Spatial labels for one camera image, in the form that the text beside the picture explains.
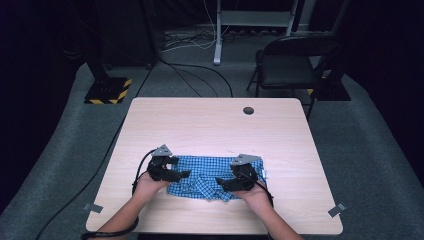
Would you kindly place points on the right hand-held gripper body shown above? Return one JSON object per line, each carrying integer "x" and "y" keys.
{"x": 248, "y": 176}

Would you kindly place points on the person's left hand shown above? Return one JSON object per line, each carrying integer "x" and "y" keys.
{"x": 146, "y": 190}

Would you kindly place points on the white metal stand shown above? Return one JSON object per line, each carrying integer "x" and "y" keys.
{"x": 218, "y": 33}

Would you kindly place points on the black stand with striped base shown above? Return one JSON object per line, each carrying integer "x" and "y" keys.
{"x": 106, "y": 90}

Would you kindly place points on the person's right hand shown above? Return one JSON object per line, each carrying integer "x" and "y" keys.
{"x": 256, "y": 198}

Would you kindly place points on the black cabinet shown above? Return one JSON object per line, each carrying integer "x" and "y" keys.
{"x": 126, "y": 30}

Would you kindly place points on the black folding chair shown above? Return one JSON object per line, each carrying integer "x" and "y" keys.
{"x": 286, "y": 70}

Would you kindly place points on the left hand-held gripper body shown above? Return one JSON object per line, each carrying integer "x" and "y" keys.
{"x": 156, "y": 168}

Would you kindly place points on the grey tape tab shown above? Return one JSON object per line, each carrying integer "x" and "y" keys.
{"x": 337, "y": 210}
{"x": 93, "y": 208}

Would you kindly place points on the blue plaid shirt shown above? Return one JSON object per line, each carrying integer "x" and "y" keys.
{"x": 206, "y": 173}

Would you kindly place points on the black table grommet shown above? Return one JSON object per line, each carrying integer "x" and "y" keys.
{"x": 248, "y": 110}

